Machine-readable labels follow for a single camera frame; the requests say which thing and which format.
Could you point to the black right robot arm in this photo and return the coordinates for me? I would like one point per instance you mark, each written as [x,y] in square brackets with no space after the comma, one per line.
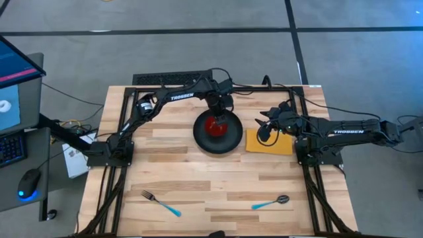
[347,131]

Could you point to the black round plate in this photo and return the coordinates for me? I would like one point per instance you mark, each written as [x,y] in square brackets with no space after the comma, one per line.
[205,139]

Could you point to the grey desk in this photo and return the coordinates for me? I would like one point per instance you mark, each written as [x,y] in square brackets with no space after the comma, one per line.
[36,155]

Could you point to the white paper booklet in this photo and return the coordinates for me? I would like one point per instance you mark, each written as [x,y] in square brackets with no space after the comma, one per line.
[76,162]

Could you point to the yellow cloth napkin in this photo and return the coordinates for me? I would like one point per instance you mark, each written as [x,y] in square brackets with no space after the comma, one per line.
[284,147]

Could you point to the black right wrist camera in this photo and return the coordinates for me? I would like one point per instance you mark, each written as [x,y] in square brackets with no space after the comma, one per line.
[264,134]

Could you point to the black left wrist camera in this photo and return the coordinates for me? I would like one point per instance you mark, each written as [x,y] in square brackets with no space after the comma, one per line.
[226,87]

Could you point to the black metal table frame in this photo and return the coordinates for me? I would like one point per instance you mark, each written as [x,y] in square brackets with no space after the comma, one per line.
[281,88]

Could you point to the grey-bezel computer monitor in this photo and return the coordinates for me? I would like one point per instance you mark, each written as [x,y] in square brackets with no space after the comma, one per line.
[10,109]

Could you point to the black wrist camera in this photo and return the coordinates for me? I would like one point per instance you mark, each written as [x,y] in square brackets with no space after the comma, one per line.
[226,87]
[264,134]

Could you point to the tilted computer monitor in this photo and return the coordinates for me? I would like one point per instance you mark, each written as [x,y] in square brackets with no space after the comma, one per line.
[16,66]

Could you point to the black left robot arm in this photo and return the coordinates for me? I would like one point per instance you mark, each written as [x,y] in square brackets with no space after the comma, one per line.
[180,96]

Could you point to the black mouse with blue light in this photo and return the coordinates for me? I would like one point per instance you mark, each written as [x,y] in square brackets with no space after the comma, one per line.
[29,183]

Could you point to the black caster wheel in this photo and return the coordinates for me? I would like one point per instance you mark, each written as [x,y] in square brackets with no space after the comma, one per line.
[51,214]

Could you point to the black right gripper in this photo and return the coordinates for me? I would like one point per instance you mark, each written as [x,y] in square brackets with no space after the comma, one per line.
[284,122]

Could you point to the black perforated grille box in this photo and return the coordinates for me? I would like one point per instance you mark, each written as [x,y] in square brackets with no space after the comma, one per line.
[165,78]

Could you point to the black backlit keyboard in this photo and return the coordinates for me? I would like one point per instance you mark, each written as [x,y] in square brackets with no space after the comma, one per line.
[11,148]

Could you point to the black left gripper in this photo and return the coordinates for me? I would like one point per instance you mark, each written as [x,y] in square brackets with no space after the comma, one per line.
[216,100]

